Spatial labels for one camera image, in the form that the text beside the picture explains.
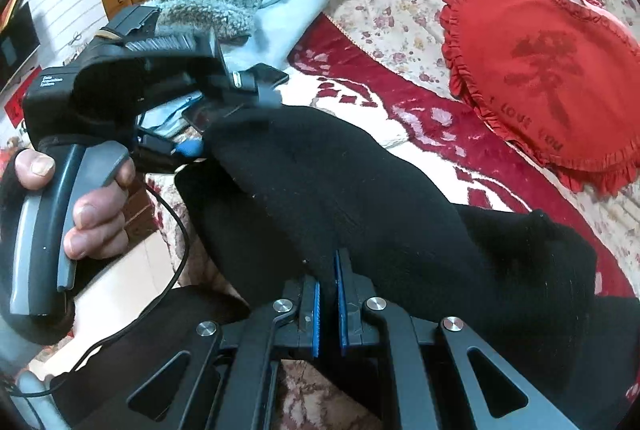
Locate black cable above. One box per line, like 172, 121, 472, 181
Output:
0, 181, 192, 399

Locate red heart pillow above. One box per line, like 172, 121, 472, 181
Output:
440, 0, 639, 195

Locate grey fleece light blue garment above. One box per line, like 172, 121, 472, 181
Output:
146, 0, 329, 71

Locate left hand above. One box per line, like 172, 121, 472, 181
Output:
1, 149, 136, 260

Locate black pants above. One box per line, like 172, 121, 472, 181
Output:
175, 106, 639, 428

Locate red white patterned blanket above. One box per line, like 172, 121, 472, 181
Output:
144, 13, 640, 430

